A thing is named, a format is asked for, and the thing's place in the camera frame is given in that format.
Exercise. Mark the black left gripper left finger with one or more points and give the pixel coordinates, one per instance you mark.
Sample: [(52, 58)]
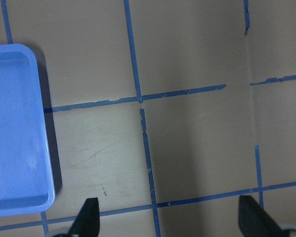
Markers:
[(87, 222)]

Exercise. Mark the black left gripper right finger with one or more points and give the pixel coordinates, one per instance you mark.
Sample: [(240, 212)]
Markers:
[(253, 221)]

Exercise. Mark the blue plastic tray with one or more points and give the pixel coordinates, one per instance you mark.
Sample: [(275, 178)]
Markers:
[(26, 179)]

